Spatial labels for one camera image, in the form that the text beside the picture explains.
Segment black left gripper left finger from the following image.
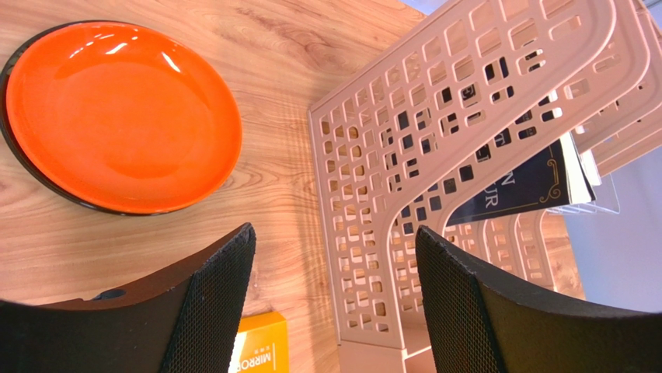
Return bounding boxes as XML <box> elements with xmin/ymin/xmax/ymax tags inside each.
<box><xmin>1</xmin><ymin>223</ymin><xmax>256</xmax><ymax>372</ymax></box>

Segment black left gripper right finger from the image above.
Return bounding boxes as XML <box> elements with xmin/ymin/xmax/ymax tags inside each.
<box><xmin>415</xmin><ymin>225</ymin><xmax>661</xmax><ymax>372</ymax></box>

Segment orange plate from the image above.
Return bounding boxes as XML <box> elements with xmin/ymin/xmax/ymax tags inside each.
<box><xmin>6</xmin><ymin>20</ymin><xmax>242</xmax><ymax>214</ymax></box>

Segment yellow acrylic sheet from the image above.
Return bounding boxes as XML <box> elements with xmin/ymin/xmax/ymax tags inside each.
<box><xmin>228</xmin><ymin>312</ymin><xmax>290</xmax><ymax>373</ymax></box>

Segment dark navy book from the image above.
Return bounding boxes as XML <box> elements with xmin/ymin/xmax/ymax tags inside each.
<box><xmin>448</xmin><ymin>132</ymin><xmax>596</xmax><ymax>225</ymax></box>

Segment pink plastic file organizer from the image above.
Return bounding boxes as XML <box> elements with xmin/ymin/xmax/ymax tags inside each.
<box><xmin>308</xmin><ymin>1</ymin><xmax>659</xmax><ymax>372</ymax></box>

